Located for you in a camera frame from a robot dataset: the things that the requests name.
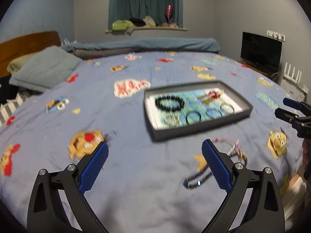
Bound blue green printed paper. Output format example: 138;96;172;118
149;90;243;129

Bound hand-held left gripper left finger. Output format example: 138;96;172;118
27;141;109;233

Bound teal folded blanket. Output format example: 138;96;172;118
61;37;221;54

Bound grey cardboard box tray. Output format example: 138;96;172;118
144;80;253;142

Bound teal curtain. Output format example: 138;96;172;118
108;0;183;28

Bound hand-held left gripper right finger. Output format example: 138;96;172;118
202;139;285;233

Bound white cabinet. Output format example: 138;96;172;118
279;75;309;102

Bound white router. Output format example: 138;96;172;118
283;63;303;81

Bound grey blue pillow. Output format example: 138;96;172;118
9;46;83;93

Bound blue cartoon print bed sheet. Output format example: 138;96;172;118
0;51;307;233

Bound wooden monitor stand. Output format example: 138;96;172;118
237;61;270;77

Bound purple balloon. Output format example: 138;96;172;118
164;5;174;23

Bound white wall hooks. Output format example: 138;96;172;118
267;30;286;41

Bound black cloth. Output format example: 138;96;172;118
129;18;146;27

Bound black white striped cushion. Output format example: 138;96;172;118
0;76;31;127

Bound gold charm bead bracelet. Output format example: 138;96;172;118
237;150;249;167

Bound black large-bead bracelet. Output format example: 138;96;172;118
155;96;184;113

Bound dark purple bead bracelet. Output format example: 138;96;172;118
183;166;215;190

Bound pale layered stack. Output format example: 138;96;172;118
283;173;305;221

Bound black hair tie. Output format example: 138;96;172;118
186;111;202;124

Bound wooden headboard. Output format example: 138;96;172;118
0;31;62;78

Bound grey folded blanket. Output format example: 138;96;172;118
73;50;136;60

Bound pearl ring brooch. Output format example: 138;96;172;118
164;114;180;127

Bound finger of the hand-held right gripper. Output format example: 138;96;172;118
283;97;311;113
275;108;300;123

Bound black flat screen monitor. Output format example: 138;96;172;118
240;31;282;70

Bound beige pillow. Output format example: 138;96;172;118
7;53;37;74

